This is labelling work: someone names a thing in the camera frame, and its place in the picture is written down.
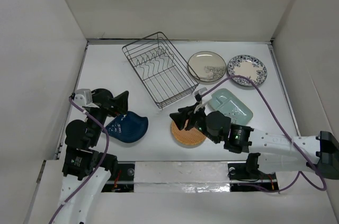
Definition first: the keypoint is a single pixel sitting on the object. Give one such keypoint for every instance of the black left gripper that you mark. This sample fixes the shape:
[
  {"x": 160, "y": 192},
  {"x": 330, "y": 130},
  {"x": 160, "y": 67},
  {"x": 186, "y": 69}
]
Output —
[{"x": 119, "y": 102}]

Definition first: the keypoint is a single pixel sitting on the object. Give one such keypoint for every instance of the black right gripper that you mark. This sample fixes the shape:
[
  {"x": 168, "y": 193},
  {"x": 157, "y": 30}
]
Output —
[{"x": 179, "y": 118}]

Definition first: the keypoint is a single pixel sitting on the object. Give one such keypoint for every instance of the orange woven round plate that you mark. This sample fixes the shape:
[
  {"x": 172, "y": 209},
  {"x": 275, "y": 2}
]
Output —
[{"x": 190, "y": 138}]

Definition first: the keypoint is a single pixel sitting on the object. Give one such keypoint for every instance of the dark blue shell plate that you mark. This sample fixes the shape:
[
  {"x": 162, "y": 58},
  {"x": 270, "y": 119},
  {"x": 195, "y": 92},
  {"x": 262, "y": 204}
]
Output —
[{"x": 128, "y": 128}]

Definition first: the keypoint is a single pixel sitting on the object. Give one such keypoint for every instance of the light green rectangular plate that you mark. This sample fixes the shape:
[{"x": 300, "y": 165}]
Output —
[{"x": 230, "y": 106}]

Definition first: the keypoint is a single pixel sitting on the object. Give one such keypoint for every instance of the beige tree pattern plate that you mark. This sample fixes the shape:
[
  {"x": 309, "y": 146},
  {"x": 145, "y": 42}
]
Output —
[{"x": 207, "y": 66}]

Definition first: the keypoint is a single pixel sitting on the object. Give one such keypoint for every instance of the blue floral round plate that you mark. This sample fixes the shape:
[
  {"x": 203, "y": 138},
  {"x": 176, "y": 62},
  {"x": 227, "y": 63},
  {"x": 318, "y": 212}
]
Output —
[{"x": 249, "y": 67}]

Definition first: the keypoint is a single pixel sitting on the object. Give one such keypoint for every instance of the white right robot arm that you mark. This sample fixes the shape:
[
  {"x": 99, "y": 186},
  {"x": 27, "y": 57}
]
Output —
[{"x": 267, "y": 153}]

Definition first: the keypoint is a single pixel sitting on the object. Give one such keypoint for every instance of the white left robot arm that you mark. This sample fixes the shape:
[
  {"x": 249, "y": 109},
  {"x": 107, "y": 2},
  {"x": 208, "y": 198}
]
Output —
[{"x": 87, "y": 164}]

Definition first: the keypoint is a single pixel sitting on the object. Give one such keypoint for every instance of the silver foil covered bar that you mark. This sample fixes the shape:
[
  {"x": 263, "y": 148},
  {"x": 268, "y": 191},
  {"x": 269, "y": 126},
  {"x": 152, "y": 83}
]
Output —
[{"x": 181, "y": 177}]

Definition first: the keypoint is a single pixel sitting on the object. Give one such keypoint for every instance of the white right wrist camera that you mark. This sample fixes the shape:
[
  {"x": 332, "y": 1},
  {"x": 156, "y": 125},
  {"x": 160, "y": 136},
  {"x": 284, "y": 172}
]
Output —
[{"x": 199, "y": 93}]

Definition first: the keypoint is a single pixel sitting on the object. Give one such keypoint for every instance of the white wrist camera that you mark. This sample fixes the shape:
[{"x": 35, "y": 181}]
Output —
[
  {"x": 199, "y": 93},
  {"x": 83, "y": 97}
]

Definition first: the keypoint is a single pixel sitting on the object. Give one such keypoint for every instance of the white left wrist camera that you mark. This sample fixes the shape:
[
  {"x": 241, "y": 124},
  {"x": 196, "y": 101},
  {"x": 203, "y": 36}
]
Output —
[{"x": 83, "y": 97}]

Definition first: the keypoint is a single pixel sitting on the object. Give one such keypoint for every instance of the grey wire dish rack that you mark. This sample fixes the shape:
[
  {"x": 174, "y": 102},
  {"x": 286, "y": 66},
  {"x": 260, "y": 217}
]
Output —
[{"x": 163, "y": 71}]

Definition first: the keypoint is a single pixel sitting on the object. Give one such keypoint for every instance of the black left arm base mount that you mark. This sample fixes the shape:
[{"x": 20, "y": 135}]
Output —
[{"x": 123, "y": 180}]

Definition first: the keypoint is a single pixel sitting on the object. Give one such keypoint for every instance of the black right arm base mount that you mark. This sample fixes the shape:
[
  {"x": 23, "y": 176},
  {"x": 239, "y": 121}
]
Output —
[{"x": 243, "y": 181}]

